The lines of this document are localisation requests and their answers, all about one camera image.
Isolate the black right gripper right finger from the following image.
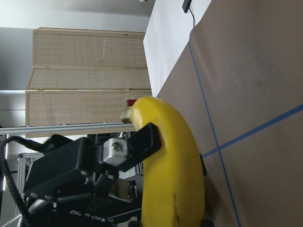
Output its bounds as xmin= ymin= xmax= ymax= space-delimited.
xmin=200 ymin=153 xmax=214 ymax=227

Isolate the wicker folding screen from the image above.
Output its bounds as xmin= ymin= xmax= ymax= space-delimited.
xmin=26 ymin=27 xmax=152 ymax=137

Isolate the red cylinder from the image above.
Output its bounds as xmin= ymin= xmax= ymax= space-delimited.
xmin=126 ymin=99 xmax=137 ymax=107

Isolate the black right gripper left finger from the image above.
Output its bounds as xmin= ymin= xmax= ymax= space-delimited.
xmin=118 ymin=123 xmax=161 ymax=172

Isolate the small black puck device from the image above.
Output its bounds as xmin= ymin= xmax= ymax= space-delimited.
xmin=182 ymin=0 xmax=192 ymax=13

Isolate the deep yellow banana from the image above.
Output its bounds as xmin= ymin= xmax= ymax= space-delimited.
xmin=121 ymin=96 xmax=205 ymax=227

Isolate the aluminium frame rail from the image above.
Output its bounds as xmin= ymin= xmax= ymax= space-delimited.
xmin=0 ymin=122 xmax=133 ymax=135

